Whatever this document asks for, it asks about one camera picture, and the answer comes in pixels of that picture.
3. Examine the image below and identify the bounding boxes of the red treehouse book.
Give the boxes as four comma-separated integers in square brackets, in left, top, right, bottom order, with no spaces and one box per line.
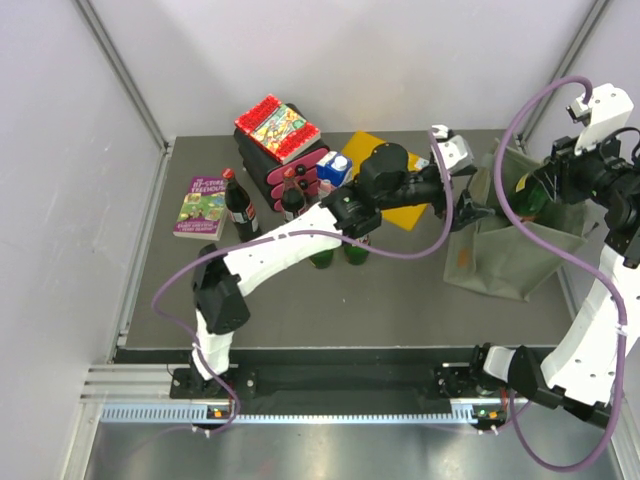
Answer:
[234,94,321,164]

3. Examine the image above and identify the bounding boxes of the slotted cable duct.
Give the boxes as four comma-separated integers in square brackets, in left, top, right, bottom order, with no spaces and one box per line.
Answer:
[99,402,501,425]

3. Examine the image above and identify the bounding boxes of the aluminium frame post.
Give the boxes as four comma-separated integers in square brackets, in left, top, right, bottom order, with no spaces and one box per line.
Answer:
[515,0,613,148]
[69,0,174,156]

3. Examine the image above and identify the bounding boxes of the aluminium front rail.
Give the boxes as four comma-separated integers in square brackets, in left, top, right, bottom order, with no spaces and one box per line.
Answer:
[80,364,173,403]

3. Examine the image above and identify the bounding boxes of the green perrier bottle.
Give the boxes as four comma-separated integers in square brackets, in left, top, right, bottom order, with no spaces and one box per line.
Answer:
[509,174,553,222]
[343,236,370,266]
[309,249,334,269]

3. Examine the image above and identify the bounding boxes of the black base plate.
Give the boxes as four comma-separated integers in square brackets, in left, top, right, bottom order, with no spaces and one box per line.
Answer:
[168,347,531,414]

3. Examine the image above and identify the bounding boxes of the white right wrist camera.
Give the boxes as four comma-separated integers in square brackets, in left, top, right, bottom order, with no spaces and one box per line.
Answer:
[567,83,634,156]

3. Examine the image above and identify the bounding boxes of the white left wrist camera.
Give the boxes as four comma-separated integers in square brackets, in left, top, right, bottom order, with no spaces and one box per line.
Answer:
[430,124,477,177]

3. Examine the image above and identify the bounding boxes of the aluminium frame post left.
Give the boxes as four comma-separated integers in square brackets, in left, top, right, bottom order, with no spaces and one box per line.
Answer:
[69,0,174,156]

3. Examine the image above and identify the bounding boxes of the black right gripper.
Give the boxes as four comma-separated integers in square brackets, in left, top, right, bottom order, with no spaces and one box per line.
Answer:
[536,121,640,206]

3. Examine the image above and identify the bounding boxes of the purple treehouse book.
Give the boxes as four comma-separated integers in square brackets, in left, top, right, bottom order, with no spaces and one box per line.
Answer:
[173,176,227,241]

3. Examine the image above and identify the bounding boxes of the green canvas bag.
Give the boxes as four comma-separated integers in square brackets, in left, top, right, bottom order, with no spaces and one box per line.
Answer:
[443,148,593,301]

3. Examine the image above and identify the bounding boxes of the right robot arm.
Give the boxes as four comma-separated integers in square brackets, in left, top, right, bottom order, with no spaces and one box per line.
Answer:
[466,203,639,428]

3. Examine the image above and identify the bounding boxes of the grape juice carton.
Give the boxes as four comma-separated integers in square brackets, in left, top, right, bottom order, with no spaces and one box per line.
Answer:
[316,151,353,199]

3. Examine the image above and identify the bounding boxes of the aluminium frame post right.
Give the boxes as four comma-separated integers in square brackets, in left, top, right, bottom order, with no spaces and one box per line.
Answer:
[515,0,613,148]

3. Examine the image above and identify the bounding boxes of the yellow plastic folder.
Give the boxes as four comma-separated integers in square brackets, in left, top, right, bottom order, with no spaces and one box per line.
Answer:
[341,131,428,231]

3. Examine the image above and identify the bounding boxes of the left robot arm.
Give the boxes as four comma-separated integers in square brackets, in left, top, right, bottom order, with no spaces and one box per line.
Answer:
[190,135,475,397]

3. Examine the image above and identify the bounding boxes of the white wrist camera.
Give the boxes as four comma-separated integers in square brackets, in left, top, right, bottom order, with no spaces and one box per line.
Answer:
[430,124,477,177]
[567,83,634,156]

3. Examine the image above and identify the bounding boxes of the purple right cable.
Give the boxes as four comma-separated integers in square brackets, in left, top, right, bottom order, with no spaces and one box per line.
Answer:
[492,76,631,472]

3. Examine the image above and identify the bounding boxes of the cola bottle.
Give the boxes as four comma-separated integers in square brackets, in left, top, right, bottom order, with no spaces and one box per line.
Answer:
[222,168,262,242]
[281,168,308,222]

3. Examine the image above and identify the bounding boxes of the black pink drawer unit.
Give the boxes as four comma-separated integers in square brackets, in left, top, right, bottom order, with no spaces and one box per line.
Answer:
[233,103,329,211]

